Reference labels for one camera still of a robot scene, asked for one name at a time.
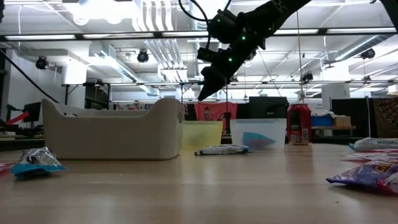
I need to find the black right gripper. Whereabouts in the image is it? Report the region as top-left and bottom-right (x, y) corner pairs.
(197, 30), (268, 101)

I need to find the blue storage bin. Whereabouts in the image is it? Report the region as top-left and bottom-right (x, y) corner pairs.
(310, 114), (334, 127)

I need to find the black ceiling spotlight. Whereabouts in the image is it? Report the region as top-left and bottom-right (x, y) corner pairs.
(360, 48), (376, 60)
(35, 55), (50, 70)
(136, 49), (150, 64)

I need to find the person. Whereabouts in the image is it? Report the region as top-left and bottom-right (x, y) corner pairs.
(202, 106), (215, 121)

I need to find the large black monitor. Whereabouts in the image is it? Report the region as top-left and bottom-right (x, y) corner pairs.
(248, 96), (289, 119)

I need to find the silver blue Hershey's bar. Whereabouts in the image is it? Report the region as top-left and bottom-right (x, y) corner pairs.
(11, 146), (67, 180)
(194, 144), (249, 156)
(348, 137), (398, 152)

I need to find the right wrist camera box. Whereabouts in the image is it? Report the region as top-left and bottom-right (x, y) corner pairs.
(207, 9), (242, 44)

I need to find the grey plastic bin with handles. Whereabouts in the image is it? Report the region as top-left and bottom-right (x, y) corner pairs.
(42, 98), (186, 161)

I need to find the wooden side table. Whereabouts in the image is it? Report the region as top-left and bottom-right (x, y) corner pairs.
(310, 125), (357, 138)

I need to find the black room divider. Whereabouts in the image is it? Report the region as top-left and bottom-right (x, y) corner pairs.
(331, 98), (374, 138)

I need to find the red soda can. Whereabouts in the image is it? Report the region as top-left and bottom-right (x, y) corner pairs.
(287, 103), (313, 146)

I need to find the brown patterned divider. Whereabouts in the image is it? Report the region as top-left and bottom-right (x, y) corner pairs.
(372, 96), (398, 139)

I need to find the blue candy packet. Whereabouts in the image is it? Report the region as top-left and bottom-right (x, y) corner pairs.
(242, 131), (277, 150)

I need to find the small black monitor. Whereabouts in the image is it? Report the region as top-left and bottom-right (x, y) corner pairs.
(22, 101), (42, 124)

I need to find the cardboard box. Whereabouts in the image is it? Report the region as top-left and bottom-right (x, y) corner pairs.
(333, 114), (352, 128)

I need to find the yellow translucent plastic bin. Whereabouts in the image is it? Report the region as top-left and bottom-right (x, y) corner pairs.
(182, 120), (224, 152)

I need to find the pink translucent Twizzlers packet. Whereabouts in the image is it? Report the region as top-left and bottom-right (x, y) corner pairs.
(340, 151), (398, 163)
(365, 148), (398, 154)

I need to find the red Twizzlers candy packet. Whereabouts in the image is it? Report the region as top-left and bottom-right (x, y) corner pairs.
(0, 161), (16, 174)

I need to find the orange cloth banner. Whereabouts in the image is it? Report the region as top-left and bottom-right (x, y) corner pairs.
(194, 101), (239, 122)

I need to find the clear plastic bin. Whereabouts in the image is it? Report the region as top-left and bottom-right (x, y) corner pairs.
(229, 118), (288, 151)

